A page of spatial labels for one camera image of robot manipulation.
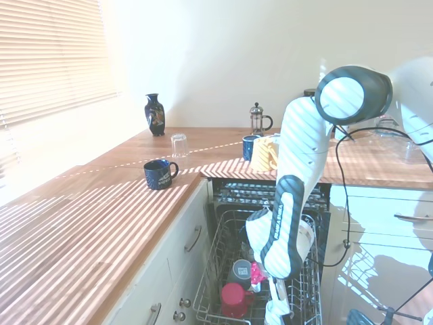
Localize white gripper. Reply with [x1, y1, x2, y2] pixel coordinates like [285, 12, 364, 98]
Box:
[269, 278, 294, 321]

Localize red mug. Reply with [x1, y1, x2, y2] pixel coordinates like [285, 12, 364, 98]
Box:
[221, 282, 255, 319]

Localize grey mug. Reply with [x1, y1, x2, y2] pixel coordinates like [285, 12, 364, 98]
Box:
[227, 259, 253, 290]

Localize small clear glass cup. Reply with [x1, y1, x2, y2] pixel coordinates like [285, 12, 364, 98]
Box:
[240, 242, 255, 261]

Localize dishwasher cutlery rack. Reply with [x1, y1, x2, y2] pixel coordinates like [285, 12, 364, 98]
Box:
[214, 181, 327, 208]

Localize yellow mug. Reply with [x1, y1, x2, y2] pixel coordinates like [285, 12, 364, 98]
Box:
[250, 135, 281, 172]

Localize plain blue mug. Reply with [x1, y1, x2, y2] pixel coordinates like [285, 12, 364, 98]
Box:
[242, 134, 261, 162]

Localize dark blue printed mug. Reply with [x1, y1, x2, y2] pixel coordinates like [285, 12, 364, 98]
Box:
[143, 159, 179, 191]

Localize blue object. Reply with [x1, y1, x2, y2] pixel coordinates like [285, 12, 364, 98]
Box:
[348, 308, 373, 325]

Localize glass French press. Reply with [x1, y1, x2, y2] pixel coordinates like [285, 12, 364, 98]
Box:
[249, 102, 273, 135]

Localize clear drinking glass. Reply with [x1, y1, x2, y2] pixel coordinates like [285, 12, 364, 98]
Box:
[170, 133, 189, 159]

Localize clear glass tumbler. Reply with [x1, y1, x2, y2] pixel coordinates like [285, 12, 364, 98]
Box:
[404, 140, 428, 165]

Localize dark blue vase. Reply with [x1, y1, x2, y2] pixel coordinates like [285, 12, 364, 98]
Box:
[144, 93, 166, 137]

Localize window blind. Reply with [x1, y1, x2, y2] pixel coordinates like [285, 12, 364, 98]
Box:
[0, 0, 119, 133]

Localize wire dishwasher rack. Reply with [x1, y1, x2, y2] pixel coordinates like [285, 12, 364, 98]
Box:
[192, 209, 322, 325]

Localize black camera stand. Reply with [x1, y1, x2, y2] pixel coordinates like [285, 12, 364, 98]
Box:
[377, 280, 433, 325]

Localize curved metal cabinet handle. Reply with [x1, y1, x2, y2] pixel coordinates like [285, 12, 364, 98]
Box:
[147, 303, 162, 325]
[184, 225, 202, 253]

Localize black cable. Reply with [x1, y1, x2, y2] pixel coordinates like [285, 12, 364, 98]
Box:
[323, 123, 433, 268]

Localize metal drawer handle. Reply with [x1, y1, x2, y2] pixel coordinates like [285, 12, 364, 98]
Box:
[394, 212, 431, 223]

